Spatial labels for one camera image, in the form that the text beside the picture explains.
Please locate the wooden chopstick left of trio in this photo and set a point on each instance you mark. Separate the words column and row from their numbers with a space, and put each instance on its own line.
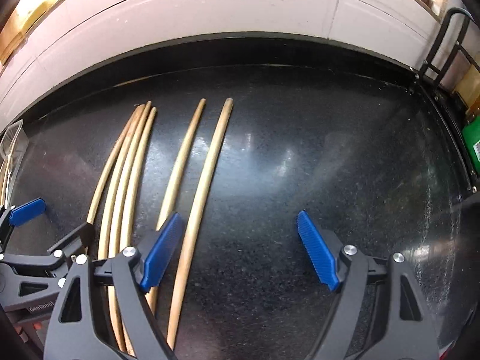
column 93, row 208

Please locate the clear plastic utensil tray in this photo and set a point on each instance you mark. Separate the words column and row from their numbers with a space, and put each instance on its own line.
column 14, row 144

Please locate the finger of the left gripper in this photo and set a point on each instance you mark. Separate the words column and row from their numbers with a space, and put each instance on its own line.
column 75, row 242
column 15, row 216

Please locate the round-tip wooden chopstick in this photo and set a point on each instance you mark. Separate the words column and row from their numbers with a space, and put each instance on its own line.
column 175, row 178

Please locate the green container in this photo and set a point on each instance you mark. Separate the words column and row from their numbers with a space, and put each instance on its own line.
column 471, row 135

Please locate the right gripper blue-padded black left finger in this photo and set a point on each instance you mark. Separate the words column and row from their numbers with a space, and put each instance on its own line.
column 80, row 326

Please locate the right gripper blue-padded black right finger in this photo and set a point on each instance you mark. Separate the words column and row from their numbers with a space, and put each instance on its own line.
column 401, row 326

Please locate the square-tip wooden chopstick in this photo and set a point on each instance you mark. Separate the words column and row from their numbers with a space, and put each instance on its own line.
column 194, row 222

